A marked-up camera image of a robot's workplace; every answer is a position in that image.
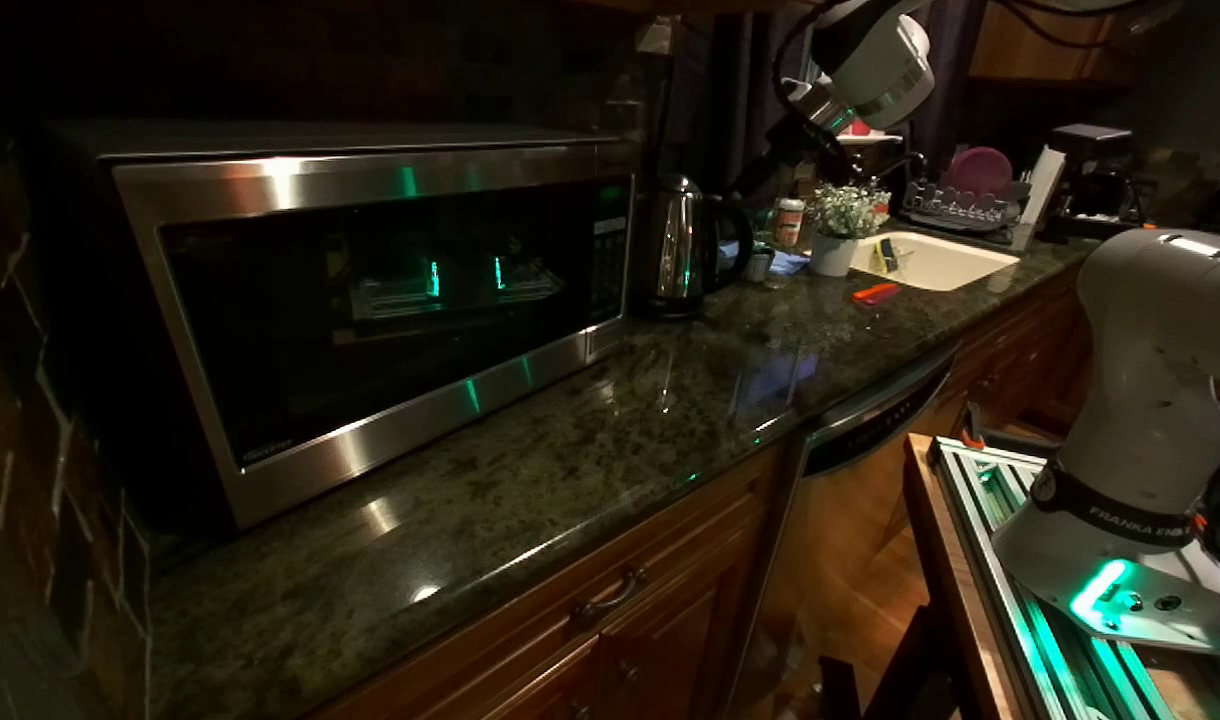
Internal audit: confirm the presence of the dish rack with plates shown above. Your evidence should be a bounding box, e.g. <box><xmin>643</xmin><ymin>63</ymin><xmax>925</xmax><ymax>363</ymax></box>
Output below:
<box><xmin>901</xmin><ymin>144</ymin><xmax>1019</xmax><ymax>238</ymax></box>

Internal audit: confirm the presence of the small jar with label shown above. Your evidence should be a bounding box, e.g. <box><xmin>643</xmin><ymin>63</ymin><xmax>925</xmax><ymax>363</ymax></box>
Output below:
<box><xmin>774</xmin><ymin>195</ymin><xmax>810</xmax><ymax>251</ymax></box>

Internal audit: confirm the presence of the stainless steel microwave oven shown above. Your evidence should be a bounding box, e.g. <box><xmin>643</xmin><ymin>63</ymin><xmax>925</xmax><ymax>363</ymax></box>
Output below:
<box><xmin>40</xmin><ymin>119</ymin><xmax>638</xmax><ymax>532</ymax></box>

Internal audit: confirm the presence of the white kitchen sink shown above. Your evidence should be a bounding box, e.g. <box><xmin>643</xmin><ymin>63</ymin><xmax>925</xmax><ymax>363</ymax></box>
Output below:
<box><xmin>853</xmin><ymin>233</ymin><xmax>1013</xmax><ymax>294</ymax></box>

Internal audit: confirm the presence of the small potted green plant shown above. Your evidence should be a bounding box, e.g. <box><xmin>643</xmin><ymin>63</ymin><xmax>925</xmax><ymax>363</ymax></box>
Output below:
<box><xmin>814</xmin><ymin>183</ymin><xmax>880</xmax><ymax>277</ymax></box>

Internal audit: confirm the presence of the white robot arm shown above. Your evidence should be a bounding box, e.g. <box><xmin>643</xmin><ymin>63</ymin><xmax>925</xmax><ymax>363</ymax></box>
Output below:
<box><xmin>994</xmin><ymin>230</ymin><xmax>1220</xmax><ymax>655</ymax></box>

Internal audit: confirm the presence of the wooden lower cabinet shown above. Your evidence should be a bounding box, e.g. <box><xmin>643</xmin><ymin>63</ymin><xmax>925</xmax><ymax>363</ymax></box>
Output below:
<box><xmin>315</xmin><ymin>446</ymin><xmax>799</xmax><ymax>720</ymax></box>

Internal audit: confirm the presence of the black coffee maker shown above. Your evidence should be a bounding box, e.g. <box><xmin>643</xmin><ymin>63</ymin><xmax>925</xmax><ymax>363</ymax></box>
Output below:
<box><xmin>1044</xmin><ymin>124</ymin><xmax>1142</xmax><ymax>238</ymax></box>

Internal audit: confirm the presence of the orange item on counter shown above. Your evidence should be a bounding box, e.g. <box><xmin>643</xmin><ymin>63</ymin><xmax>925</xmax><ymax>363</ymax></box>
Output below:
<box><xmin>853</xmin><ymin>282</ymin><xmax>901</xmax><ymax>308</ymax></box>

